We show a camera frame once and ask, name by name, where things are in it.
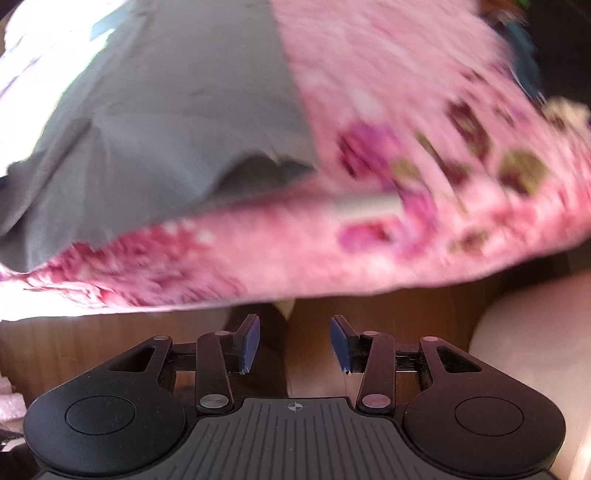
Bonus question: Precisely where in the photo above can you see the grey garment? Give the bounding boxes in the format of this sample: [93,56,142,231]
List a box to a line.
[0,0,319,274]

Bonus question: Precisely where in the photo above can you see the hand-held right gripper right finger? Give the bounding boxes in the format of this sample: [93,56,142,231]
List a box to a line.
[329,315,484,414]

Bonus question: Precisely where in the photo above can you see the pink floral blanket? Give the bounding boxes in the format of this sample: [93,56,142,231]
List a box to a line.
[0,0,591,311]

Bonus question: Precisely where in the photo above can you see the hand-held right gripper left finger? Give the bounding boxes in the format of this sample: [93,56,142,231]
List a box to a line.
[107,314,262,415]

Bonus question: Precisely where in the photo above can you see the pale pink cloth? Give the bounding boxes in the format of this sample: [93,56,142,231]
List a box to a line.
[470,272,591,480]

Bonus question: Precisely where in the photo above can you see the blue cloth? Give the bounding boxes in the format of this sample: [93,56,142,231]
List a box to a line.
[505,16,546,100]

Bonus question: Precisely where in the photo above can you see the wooden bed frame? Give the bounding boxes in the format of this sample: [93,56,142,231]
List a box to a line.
[0,295,492,418]

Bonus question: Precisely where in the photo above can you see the pink crinkled wrap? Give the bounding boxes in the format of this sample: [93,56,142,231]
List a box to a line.
[0,377,27,423]

